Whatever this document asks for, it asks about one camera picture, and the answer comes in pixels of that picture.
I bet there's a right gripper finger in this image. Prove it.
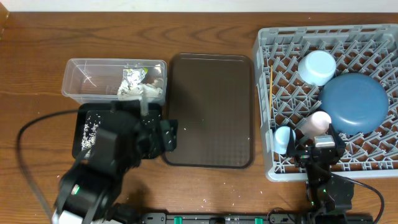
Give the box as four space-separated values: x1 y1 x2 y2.
328 123 346 149
286 128 296 154

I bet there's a light blue cup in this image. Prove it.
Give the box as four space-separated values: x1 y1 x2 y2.
273 126 292 155

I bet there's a pink cup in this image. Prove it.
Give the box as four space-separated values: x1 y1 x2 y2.
300 111 331 139

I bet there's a dark blue plate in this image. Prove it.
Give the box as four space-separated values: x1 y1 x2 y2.
318 73 389 135

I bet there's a green snack wrapper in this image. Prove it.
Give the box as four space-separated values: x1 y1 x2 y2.
117 68 148 100

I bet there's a light blue rice bowl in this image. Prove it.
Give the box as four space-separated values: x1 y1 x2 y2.
298 50 336 86

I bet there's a wooden chopstick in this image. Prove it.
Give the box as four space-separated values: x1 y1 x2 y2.
269 65 273 113

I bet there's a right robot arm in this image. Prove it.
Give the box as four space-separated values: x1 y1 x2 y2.
286 125 354 224

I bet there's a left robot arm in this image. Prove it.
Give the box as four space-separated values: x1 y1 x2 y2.
52 100 178 223

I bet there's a grey dishwasher rack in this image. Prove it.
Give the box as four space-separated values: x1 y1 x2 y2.
252 24 397 182

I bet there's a spilled white rice pile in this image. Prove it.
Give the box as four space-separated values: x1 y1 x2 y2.
72 110 165 160

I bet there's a black plastic tray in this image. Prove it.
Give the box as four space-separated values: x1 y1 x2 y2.
72 100 165 159

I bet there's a clear plastic bin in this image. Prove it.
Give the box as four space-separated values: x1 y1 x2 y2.
62 58 167 105

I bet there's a brown serving tray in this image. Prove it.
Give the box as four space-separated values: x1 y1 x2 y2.
162 53 254 169

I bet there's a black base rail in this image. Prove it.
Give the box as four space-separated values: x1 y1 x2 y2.
105 203 374 224

